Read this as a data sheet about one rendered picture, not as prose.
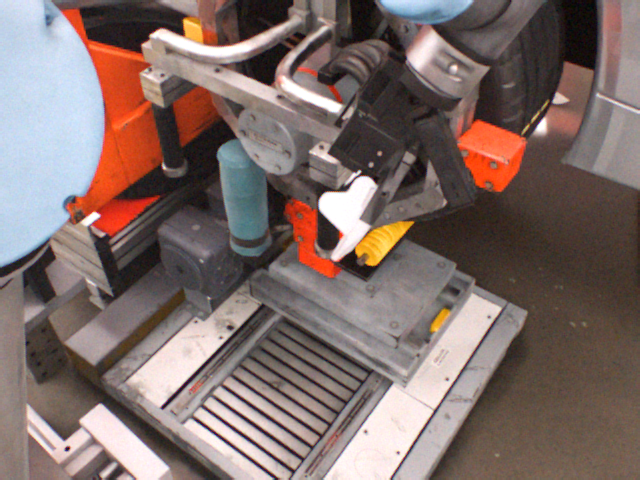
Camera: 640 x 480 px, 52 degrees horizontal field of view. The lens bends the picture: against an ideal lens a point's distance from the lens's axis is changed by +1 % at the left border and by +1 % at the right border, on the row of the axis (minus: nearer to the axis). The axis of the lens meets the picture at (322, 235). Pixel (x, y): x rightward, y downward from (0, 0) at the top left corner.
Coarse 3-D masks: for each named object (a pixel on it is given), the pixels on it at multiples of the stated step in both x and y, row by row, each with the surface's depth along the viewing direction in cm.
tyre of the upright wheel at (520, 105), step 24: (240, 0) 126; (552, 0) 109; (528, 24) 104; (552, 24) 110; (528, 48) 104; (552, 48) 111; (504, 72) 101; (528, 72) 106; (552, 72) 114; (480, 96) 106; (504, 96) 103; (528, 96) 108; (552, 96) 120; (480, 120) 109; (504, 120) 106; (528, 120) 113; (480, 192) 119; (432, 216) 130
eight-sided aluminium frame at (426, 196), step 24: (216, 0) 117; (216, 24) 121; (408, 24) 96; (240, 72) 133; (216, 96) 133; (456, 120) 101; (432, 168) 110; (288, 192) 139; (312, 192) 135; (408, 192) 123; (432, 192) 113; (384, 216) 125; (408, 216) 121
